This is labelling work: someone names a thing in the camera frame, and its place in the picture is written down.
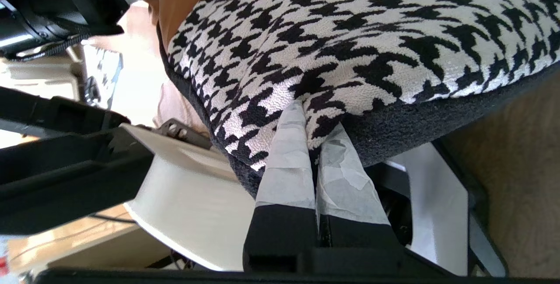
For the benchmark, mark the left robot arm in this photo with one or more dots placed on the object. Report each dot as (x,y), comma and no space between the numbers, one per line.
(48,4)

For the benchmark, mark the black white houndstooth seat cushion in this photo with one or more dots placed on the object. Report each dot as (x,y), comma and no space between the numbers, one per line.
(350,43)

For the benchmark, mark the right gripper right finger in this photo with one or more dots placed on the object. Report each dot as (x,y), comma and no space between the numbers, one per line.
(345,187)

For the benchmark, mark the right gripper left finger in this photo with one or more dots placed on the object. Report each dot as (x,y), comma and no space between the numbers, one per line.
(286,174)

